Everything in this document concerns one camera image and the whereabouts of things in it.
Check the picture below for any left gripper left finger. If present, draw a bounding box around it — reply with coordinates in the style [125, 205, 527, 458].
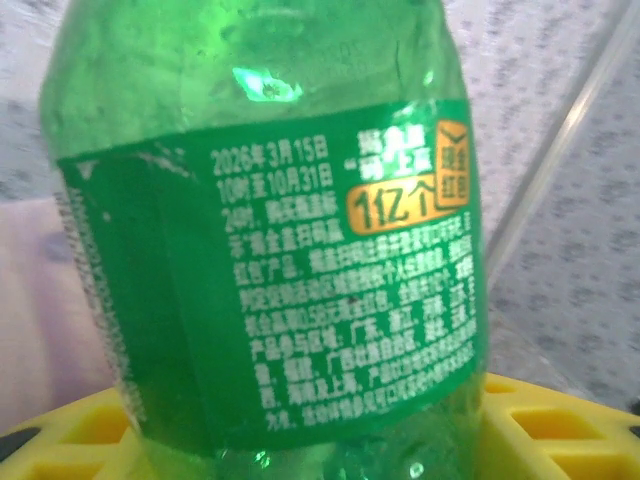
[0, 387, 156, 480]

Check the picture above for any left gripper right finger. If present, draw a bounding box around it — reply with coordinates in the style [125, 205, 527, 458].
[474, 372, 640, 480]

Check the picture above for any green bottle yellow cap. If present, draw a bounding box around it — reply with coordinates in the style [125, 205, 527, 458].
[38, 0, 489, 480]

